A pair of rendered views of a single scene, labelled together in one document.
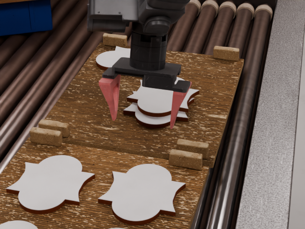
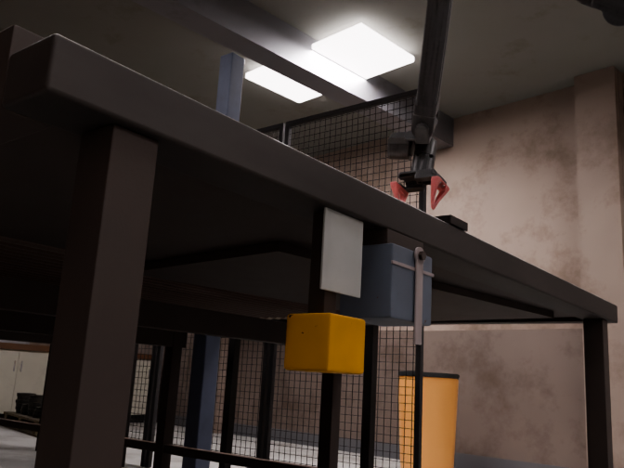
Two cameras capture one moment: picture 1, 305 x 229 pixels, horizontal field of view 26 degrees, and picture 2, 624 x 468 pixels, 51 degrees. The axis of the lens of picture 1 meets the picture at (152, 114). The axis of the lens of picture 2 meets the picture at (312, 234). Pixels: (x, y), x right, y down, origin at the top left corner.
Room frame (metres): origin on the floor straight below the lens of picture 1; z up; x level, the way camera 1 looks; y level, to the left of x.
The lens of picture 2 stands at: (-0.67, -0.45, 0.61)
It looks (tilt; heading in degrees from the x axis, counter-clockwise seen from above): 13 degrees up; 25
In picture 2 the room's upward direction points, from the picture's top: 3 degrees clockwise
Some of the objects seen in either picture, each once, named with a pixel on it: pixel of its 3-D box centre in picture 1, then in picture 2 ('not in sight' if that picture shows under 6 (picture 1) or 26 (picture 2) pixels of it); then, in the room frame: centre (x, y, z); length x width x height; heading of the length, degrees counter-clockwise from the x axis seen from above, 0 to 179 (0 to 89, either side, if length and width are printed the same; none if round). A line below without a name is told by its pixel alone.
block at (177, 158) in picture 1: (186, 159); not in sight; (0.95, -0.06, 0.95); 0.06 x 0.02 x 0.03; 74
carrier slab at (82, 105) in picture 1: (148, 96); not in sight; (1.20, 0.01, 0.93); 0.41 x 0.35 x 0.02; 166
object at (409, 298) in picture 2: not in sight; (390, 289); (0.39, -0.10, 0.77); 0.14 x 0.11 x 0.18; 167
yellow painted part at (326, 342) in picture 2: not in sight; (328, 290); (0.21, -0.06, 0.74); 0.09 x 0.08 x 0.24; 167
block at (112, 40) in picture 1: (114, 40); not in sight; (1.42, 0.09, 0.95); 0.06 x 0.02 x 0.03; 76
